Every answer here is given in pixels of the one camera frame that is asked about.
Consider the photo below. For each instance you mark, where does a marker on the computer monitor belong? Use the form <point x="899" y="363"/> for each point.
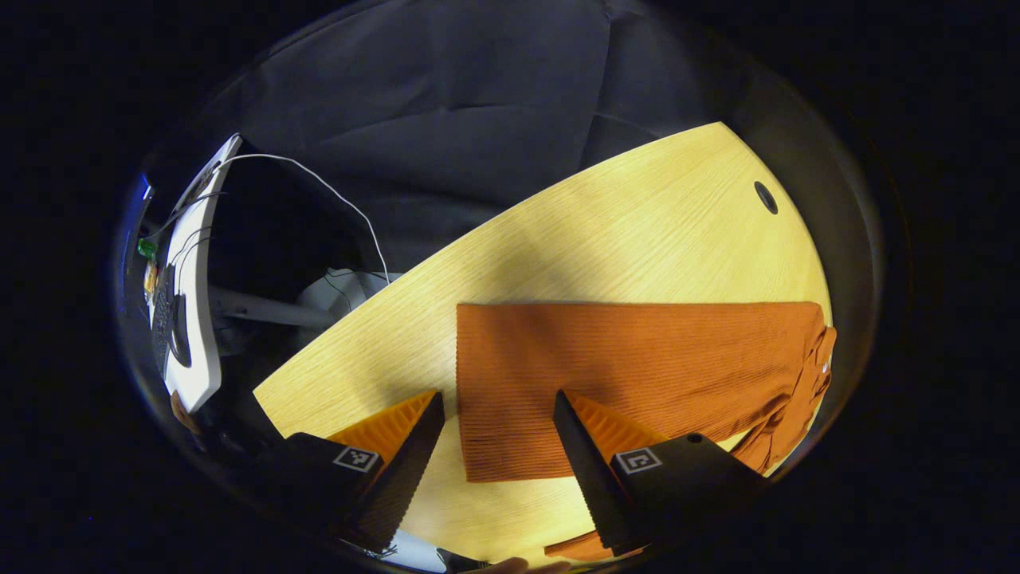
<point x="146" y="189"/>

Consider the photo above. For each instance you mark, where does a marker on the black keyboard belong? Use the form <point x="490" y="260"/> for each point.
<point x="162" y="319"/>

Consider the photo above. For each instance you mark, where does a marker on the black computer mouse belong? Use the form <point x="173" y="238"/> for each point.
<point x="180" y="335"/>

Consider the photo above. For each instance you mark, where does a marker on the small green object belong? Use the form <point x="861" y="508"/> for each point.
<point x="147" y="248"/>

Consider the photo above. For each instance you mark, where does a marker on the small yellow object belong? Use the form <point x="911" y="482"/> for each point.
<point x="149" y="277"/>

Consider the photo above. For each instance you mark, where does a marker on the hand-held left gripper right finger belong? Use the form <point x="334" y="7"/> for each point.
<point x="594" y="478"/>

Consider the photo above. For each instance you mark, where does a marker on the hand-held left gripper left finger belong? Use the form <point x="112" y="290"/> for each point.
<point x="406" y="470"/>

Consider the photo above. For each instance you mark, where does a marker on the white table leg frame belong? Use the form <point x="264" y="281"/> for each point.
<point x="263" y="309"/>

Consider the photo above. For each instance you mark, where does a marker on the white side desk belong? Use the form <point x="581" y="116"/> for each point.
<point x="198" y="351"/>

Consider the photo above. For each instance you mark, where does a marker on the orange ribbed cardigan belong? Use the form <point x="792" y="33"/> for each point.
<point x="621" y="359"/>

